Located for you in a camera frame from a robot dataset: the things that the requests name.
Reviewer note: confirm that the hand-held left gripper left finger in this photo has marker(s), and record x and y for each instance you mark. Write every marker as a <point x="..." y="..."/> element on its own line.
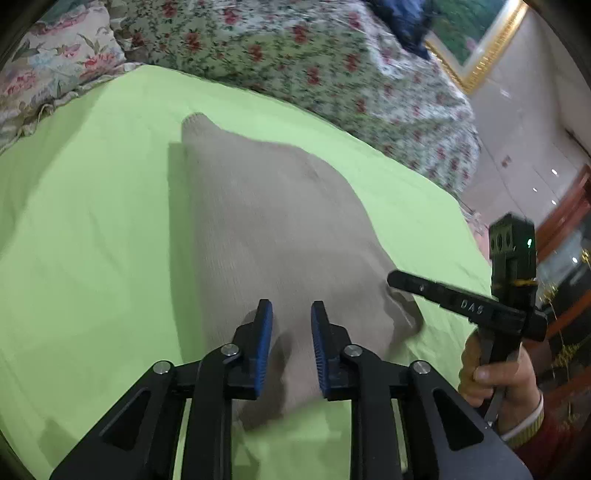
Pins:
<point x="264" y="350"/>

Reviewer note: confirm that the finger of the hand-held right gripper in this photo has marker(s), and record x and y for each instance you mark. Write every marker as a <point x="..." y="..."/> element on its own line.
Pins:
<point x="415" y="286"/>

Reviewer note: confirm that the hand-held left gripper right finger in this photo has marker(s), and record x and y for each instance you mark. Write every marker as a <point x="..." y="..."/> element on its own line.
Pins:
<point x="318" y="350"/>

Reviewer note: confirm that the beige knit sweater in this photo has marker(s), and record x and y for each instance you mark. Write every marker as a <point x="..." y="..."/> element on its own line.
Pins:
<point x="258" y="221"/>

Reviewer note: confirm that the person's right forearm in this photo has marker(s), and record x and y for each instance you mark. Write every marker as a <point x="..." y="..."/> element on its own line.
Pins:
<point x="545" y="429"/>

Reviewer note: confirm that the person's right hand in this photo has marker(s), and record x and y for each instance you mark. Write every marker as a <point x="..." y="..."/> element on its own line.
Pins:
<point x="503" y="374"/>

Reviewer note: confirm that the brown wooden cabinet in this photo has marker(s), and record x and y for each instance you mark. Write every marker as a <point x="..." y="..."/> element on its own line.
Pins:
<point x="575" y="217"/>

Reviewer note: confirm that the green bed sheet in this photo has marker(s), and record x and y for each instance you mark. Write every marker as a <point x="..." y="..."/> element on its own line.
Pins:
<point x="92" y="230"/>

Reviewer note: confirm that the gold framed painting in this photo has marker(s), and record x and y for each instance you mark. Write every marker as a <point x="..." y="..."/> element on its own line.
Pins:
<point x="466" y="27"/>

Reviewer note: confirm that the red-flowered green quilt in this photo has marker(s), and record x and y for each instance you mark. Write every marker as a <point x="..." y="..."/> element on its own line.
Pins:
<point x="300" y="69"/>

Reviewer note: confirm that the dark blue cloth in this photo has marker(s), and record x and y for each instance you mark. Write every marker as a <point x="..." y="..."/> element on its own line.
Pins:
<point x="406" y="23"/>

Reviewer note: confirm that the ruffled floral pillow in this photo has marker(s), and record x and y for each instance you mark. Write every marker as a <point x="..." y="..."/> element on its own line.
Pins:
<point x="55" y="60"/>

